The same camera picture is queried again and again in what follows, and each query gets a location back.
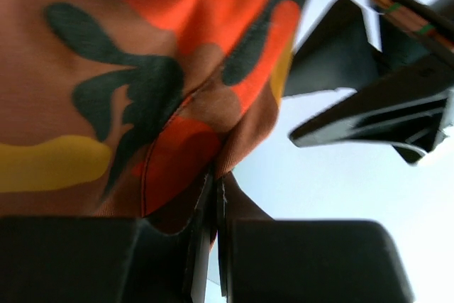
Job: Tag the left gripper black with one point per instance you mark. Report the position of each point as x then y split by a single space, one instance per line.
411 107

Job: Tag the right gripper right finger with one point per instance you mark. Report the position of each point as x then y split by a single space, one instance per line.
267 260

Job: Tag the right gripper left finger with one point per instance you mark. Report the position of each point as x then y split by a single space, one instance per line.
63 259

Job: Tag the orange camouflage trousers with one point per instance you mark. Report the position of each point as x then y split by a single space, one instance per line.
122 107

